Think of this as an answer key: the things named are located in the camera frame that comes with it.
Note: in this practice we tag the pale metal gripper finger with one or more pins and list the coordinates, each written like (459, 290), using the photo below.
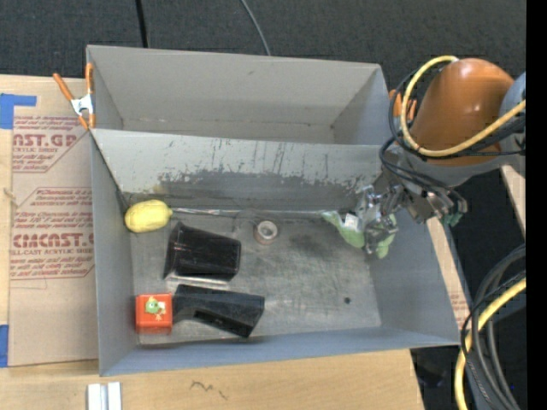
(380, 233)
(370, 205)

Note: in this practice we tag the light green soft toy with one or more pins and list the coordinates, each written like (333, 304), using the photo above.
(352, 235)

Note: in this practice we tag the grey metal bin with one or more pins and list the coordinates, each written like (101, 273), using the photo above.
(299, 271)

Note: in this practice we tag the small beige tape roll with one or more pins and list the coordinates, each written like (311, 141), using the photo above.
(266, 232)

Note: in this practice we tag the wide black plastic cup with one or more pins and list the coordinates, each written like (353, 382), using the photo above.
(203, 252)

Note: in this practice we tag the yellow lemon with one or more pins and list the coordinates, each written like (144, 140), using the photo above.
(147, 216)

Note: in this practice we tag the orange box with green print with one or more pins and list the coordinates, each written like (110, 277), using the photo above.
(154, 314)

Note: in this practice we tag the brown cardboard board red print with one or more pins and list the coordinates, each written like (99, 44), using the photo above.
(51, 297)

